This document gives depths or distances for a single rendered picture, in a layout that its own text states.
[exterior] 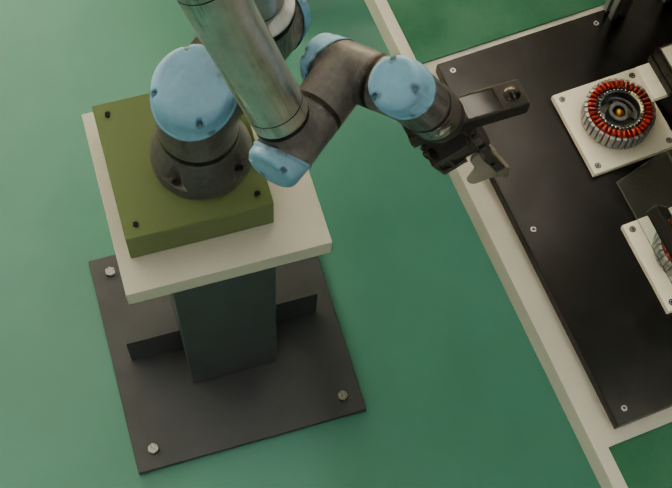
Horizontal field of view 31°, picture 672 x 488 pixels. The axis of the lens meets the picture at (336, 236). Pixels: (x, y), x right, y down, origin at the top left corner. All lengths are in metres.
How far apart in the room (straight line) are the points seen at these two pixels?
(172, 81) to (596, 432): 0.78
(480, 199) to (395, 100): 0.42
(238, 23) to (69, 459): 1.36
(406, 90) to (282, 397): 1.14
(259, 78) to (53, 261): 1.33
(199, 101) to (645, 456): 0.80
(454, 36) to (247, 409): 0.92
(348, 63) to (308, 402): 1.09
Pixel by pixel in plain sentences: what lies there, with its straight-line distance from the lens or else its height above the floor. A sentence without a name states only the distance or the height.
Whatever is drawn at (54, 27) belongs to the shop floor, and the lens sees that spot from 2.96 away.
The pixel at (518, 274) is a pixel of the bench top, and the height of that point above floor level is 0.75.
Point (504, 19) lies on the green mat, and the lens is 2.06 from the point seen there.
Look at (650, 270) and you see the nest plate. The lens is 1.86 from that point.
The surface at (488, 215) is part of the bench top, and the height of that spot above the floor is 0.75.
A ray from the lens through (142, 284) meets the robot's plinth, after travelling 1.81.
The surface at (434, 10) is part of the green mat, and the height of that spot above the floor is 0.75.
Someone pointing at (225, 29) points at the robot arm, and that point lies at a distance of 1.36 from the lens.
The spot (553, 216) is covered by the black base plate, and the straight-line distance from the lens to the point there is 1.87.
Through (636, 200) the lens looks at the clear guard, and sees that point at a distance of 1.63.
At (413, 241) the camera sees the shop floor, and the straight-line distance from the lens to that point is 2.66.
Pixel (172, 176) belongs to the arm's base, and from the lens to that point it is 1.77.
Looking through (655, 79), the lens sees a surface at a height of 0.88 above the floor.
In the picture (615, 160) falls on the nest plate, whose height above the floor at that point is 0.78.
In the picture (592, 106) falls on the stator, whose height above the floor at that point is 0.82.
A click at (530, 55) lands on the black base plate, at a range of 2.00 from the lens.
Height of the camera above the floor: 2.42
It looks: 66 degrees down
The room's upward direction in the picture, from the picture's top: 6 degrees clockwise
